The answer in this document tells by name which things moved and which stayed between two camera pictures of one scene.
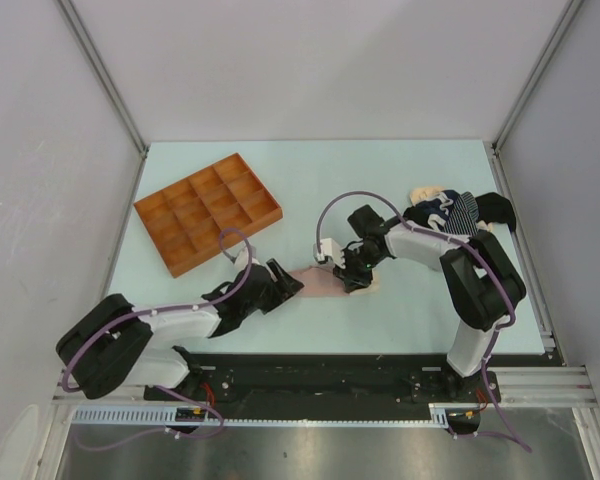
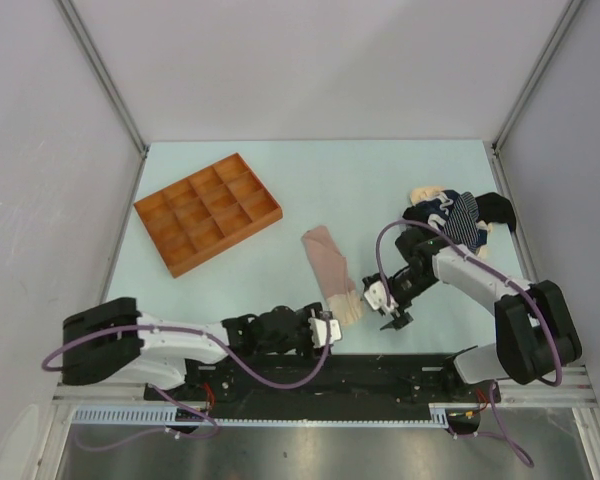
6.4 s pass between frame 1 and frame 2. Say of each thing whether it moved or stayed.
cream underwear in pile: stayed
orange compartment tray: stayed
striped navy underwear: stayed
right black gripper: moved
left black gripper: moved
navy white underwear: stayed
